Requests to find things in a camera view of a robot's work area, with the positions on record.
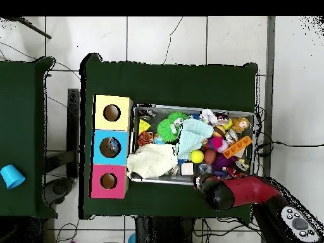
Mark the cream muslin cloth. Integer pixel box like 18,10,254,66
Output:
126,144,180,180

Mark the mint green muslin cloth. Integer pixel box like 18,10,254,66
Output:
177,118,215,161

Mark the small clear plastic packet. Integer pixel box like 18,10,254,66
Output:
198,163,213,175

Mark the shallow clear mesh bin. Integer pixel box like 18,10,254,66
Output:
130,104,256,189

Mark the wooden box with three holes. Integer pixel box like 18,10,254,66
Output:
90,94,134,200

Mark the large green spiky ball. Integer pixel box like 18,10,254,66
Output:
156,119,181,144

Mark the orange tiger plush toy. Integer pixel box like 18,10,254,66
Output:
138,131,154,147

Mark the yellow cheese wedge toy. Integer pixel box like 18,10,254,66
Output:
139,118,152,135

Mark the small green spiky ball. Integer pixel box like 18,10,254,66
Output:
170,111,187,125

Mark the yellow green rubber ball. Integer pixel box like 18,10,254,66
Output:
190,149,206,165

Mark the small wooden cube block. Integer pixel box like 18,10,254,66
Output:
180,161,195,176

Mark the pink spiky ball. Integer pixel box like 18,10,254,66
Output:
211,135,227,153

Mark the orange plastic toy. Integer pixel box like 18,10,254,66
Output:
223,135,253,159

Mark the small brown plush doll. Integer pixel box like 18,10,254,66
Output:
232,116,252,132

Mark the green cloth side table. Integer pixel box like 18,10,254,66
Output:
0,56,56,218

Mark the blue plastic cup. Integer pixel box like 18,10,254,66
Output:
0,164,26,190

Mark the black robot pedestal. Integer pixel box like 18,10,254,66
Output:
134,216,203,243

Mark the black cable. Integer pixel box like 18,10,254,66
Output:
254,140,324,154

